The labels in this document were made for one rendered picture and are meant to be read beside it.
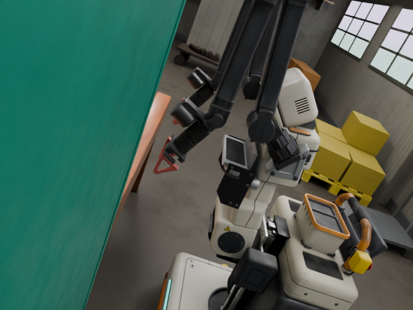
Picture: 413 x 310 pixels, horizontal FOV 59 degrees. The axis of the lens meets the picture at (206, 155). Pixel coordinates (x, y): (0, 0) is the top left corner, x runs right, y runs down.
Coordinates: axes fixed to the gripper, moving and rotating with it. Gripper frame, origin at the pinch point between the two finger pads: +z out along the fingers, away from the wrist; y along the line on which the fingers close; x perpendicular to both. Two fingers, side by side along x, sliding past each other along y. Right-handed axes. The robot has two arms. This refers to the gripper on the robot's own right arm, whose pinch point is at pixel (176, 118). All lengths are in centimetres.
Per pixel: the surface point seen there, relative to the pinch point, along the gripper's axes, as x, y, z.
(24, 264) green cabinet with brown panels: -22, 131, -33
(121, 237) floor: 39, -34, 92
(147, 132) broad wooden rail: 0.2, -26.4, 25.9
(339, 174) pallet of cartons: 199, -212, -16
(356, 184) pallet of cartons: 220, -210, -23
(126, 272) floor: 48, -8, 87
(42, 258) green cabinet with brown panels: -21, 128, -31
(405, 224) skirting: 279, -186, -37
